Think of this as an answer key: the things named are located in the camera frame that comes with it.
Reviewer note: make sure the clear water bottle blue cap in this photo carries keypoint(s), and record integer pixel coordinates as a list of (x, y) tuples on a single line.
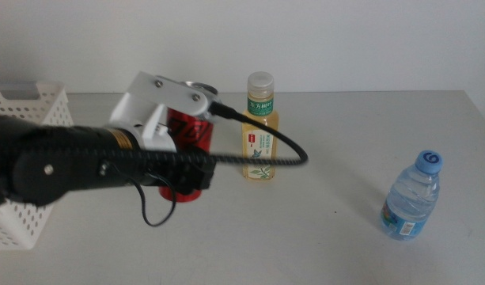
[(412, 198)]

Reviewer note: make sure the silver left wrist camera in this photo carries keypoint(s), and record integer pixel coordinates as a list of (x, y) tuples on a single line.
[(211, 112)]

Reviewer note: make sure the white perforated plastic basket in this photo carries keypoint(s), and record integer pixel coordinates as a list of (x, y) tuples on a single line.
[(12, 225)]

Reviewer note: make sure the red soda can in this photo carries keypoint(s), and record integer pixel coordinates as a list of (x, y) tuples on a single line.
[(190, 130)]

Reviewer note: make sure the yellow tea bottle green label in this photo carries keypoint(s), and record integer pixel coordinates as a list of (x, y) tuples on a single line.
[(260, 107)]

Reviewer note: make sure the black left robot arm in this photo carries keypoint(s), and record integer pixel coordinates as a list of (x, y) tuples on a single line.
[(48, 150)]

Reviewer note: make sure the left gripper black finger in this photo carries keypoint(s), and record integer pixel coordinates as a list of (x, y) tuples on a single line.
[(196, 174)]

